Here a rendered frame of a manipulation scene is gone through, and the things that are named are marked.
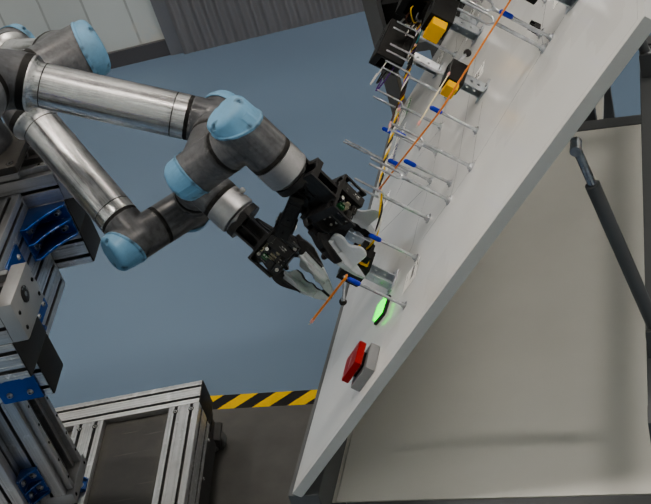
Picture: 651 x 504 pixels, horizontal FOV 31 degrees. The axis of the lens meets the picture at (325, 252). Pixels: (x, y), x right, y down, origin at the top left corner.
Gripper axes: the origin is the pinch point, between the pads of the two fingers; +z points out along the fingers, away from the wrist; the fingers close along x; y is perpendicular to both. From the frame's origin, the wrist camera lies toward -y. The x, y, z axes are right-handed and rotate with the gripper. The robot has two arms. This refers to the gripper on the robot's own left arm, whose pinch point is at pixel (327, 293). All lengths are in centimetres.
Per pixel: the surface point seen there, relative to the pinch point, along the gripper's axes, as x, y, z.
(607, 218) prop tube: 40, 31, 25
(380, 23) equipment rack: 44, -74, -37
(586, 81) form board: 50, 57, 10
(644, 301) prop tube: 35, 22, 38
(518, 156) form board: 38, 44, 10
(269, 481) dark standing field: -68, -111, 15
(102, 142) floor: -64, -292, -135
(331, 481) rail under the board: -23.2, 4.6, 22.3
